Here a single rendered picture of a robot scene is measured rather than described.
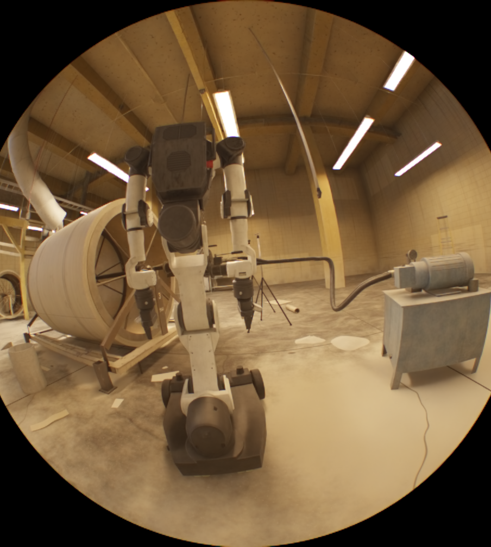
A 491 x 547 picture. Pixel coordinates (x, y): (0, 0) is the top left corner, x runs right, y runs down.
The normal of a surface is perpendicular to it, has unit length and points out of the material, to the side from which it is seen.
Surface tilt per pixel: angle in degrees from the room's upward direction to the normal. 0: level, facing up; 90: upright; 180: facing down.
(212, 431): 62
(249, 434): 0
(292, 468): 0
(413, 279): 90
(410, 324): 90
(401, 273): 90
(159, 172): 105
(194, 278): 100
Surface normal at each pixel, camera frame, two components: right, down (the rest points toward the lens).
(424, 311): -0.51, 0.06
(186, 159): 0.21, 0.24
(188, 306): 0.18, -0.07
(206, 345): 0.11, -0.51
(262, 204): -0.10, 0.01
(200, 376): 0.06, -0.70
